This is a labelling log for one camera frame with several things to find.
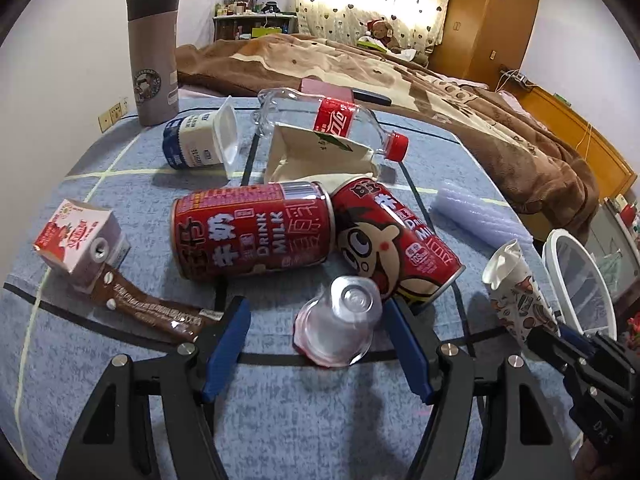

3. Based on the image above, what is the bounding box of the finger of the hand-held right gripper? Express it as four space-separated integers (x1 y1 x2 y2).
556 323 601 350
525 329 577 377

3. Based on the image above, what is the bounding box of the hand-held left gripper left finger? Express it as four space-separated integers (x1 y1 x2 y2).
56 296 252 480

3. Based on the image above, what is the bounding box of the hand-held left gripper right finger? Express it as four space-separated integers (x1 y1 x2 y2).
384 297 587 480

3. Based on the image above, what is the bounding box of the white waste bin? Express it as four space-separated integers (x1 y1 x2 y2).
542 229 618 341

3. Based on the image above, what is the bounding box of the printed paper cone wrapper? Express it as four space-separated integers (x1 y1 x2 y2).
481 240 561 336

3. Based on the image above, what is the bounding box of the clear plastic cup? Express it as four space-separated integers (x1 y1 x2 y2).
293 276 385 368

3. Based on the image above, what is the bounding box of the red milk drink can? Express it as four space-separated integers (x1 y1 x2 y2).
330 175 466 313
171 181 337 281

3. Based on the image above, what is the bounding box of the brown snack wrapper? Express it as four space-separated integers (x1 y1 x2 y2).
90 267 226 343

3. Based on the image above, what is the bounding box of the low grey cabinet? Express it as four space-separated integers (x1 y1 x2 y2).
585 197 640 321

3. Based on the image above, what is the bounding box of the bubble wrap roll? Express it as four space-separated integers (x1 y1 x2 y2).
434 183 535 246

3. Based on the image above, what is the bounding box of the pink milk carton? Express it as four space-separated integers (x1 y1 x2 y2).
33 198 126 295

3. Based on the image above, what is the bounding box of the wooden headboard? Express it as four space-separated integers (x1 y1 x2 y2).
515 85 638 201

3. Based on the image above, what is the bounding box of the white and blue yogurt cup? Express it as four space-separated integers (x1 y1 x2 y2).
162 96 242 181

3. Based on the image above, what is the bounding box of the brown blanket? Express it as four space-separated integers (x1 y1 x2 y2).
175 34 601 243

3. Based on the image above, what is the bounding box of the clear plastic bottle red label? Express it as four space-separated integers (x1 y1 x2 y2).
251 88 410 162

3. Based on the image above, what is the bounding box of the pink bed sheet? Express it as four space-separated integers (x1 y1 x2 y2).
177 85 223 101

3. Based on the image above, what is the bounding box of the pink box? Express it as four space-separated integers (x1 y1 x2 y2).
300 78 355 103

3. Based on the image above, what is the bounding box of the grey thermos flask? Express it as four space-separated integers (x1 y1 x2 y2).
125 0 182 127

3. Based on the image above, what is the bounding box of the cluttered shelf unit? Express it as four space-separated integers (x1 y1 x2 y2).
212 10 299 42

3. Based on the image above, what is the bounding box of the teddy bear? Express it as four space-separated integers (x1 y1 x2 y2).
366 17 408 53

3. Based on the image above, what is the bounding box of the wooden wardrobe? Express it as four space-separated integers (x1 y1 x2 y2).
430 0 542 86

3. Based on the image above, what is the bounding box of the wall socket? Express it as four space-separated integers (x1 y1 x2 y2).
97 101 130 133

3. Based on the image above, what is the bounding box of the power strip with cables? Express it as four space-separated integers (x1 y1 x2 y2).
500 66 532 90

